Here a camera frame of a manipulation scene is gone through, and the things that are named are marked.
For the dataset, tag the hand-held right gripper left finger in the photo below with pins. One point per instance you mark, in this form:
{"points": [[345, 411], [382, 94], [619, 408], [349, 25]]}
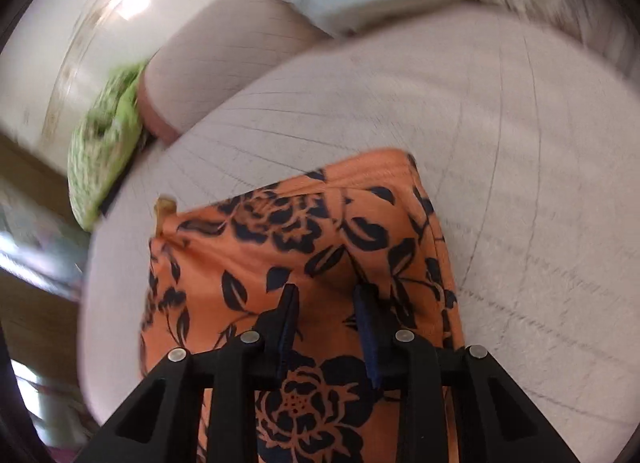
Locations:
{"points": [[287, 323]]}

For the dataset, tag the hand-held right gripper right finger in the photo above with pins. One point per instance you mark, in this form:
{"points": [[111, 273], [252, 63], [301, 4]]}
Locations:
{"points": [[367, 333]]}

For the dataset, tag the orange black floral garment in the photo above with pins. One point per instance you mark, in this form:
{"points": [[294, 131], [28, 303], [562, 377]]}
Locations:
{"points": [[300, 233]]}

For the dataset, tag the green checkered pillow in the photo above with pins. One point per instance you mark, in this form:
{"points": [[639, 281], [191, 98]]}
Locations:
{"points": [[100, 153]]}

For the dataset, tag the dark wooden glass-panel door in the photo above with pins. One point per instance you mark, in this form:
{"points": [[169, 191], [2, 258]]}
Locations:
{"points": [[30, 303]]}

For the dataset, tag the pink bolster cushion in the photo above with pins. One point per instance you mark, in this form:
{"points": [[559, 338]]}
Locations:
{"points": [[215, 73]]}

